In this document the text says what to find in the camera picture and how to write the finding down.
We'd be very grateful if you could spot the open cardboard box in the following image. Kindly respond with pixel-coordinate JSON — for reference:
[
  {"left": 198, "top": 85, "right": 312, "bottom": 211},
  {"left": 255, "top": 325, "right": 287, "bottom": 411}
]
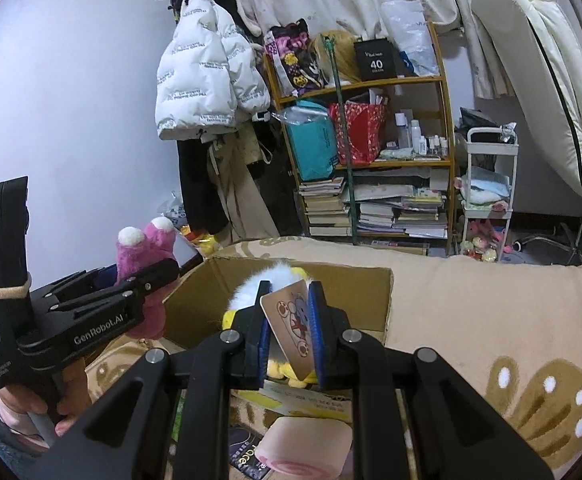
[{"left": 163, "top": 254, "right": 397, "bottom": 424}]

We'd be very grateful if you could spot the white puffer jacket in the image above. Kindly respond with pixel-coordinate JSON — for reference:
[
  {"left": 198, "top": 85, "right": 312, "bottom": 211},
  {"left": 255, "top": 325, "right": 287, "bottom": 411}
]
[{"left": 154, "top": 0, "right": 270, "bottom": 141}]

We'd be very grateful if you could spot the black box labelled 40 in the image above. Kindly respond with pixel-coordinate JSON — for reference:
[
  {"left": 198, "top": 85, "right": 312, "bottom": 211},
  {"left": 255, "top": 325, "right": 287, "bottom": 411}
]
[{"left": 354, "top": 38, "right": 397, "bottom": 80}]

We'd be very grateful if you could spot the beige patterned blanket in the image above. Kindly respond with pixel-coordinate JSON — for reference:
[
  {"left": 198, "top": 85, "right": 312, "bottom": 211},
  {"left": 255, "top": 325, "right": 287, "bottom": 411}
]
[{"left": 83, "top": 235, "right": 582, "bottom": 480}]

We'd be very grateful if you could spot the black tissue pack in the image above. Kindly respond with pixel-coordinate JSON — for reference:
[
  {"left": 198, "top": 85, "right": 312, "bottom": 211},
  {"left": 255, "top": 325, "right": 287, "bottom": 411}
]
[{"left": 228, "top": 426, "right": 270, "bottom": 480}]

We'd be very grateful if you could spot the yellow bear plush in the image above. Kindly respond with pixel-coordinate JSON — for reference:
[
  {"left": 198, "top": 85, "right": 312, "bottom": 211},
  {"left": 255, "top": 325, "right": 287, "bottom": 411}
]
[{"left": 221, "top": 310, "right": 318, "bottom": 389}]

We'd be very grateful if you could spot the pink roll cake plush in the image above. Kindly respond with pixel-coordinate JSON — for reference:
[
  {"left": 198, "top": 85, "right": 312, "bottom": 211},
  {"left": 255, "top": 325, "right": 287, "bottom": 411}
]
[{"left": 255, "top": 417, "right": 353, "bottom": 479}]

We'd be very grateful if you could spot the beige hanging coat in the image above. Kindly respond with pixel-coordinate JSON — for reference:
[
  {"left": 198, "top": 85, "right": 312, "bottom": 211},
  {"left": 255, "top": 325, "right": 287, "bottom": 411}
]
[{"left": 209, "top": 133, "right": 279, "bottom": 247}]

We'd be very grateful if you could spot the green pole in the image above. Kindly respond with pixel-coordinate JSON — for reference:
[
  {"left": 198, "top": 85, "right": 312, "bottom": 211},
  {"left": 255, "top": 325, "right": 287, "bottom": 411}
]
[{"left": 323, "top": 35, "right": 358, "bottom": 246}]

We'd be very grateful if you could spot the pink purple plush toy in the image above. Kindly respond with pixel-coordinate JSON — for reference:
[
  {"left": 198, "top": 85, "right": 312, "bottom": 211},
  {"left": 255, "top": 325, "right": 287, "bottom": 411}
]
[{"left": 114, "top": 216, "right": 183, "bottom": 340}]

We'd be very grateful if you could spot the person's left hand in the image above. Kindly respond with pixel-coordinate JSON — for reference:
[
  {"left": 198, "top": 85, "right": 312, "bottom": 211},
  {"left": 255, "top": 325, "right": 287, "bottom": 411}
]
[{"left": 0, "top": 359, "right": 92, "bottom": 444}]

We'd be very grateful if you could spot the clear plastic bag on shelf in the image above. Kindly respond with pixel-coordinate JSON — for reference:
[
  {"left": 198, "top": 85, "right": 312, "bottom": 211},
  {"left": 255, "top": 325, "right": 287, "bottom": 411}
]
[{"left": 380, "top": 0, "right": 440, "bottom": 77}]

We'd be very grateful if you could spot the white rolling cart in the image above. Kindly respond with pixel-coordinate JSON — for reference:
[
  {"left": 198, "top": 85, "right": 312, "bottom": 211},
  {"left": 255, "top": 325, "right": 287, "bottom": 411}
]
[{"left": 456, "top": 122, "right": 520, "bottom": 263}]

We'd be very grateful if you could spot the teal gift bag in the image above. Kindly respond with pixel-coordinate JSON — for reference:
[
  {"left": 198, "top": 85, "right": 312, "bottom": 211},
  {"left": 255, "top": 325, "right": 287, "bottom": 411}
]
[{"left": 282, "top": 100, "right": 338, "bottom": 181}]

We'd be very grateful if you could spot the wooden bookshelf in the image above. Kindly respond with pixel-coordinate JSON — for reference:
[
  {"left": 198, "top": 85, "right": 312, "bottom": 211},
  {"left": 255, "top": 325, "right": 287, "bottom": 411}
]
[{"left": 265, "top": 21, "right": 456, "bottom": 247}]

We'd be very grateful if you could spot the red gift bag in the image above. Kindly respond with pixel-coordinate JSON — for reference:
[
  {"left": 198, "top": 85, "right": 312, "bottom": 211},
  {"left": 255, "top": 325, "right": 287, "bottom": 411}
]
[{"left": 345, "top": 101, "right": 387, "bottom": 166}]

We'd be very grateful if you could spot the cream reclining chair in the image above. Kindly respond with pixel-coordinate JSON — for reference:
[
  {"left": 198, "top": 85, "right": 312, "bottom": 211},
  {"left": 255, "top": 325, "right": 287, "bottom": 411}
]
[{"left": 471, "top": 0, "right": 582, "bottom": 197}]

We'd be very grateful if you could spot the stack of books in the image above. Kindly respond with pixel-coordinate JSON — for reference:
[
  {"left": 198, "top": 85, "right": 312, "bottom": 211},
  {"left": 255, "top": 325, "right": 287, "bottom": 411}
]
[{"left": 297, "top": 177, "right": 352, "bottom": 237}]

